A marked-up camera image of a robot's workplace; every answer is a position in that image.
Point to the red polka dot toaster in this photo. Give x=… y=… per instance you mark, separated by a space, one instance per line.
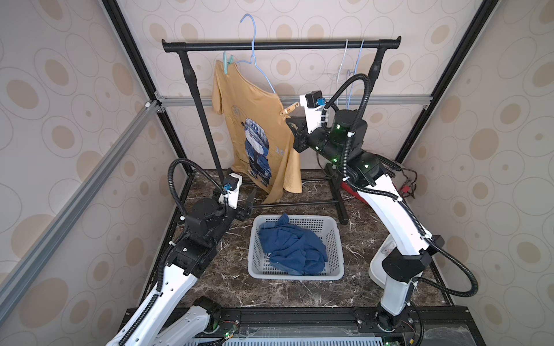
x=352 y=192

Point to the teal plastic clothespin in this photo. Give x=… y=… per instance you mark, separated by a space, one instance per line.
x=227 y=60

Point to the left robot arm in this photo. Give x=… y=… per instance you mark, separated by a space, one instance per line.
x=206 y=223

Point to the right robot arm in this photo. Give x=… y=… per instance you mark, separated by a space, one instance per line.
x=405 y=253

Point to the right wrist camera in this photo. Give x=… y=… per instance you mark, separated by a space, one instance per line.
x=313 y=103

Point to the black clothes rack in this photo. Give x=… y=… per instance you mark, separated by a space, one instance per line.
x=362 y=89

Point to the light blue plastic hanger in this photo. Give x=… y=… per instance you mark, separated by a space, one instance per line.
x=355 y=71

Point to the navy blue t-shirt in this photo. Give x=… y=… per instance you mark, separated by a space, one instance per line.
x=291 y=248

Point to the white plastic basket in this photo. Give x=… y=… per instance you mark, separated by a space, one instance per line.
x=324 y=227

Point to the white plastic bin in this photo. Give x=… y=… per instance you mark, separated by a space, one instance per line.
x=376 y=270

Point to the white wire hanger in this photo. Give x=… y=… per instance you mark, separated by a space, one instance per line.
x=342 y=61

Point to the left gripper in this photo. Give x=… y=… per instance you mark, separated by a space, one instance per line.
x=246 y=208

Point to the pale blue wire hanger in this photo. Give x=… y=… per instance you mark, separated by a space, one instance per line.
x=253 y=58

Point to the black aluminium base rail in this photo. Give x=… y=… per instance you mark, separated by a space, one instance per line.
x=435 y=325

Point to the mustard yellow t-shirt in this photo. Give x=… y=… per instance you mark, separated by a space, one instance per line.
x=262 y=141

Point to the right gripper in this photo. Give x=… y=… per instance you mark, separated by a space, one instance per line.
x=299 y=136

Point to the yellow plastic clothespin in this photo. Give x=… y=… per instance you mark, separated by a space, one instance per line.
x=289 y=110

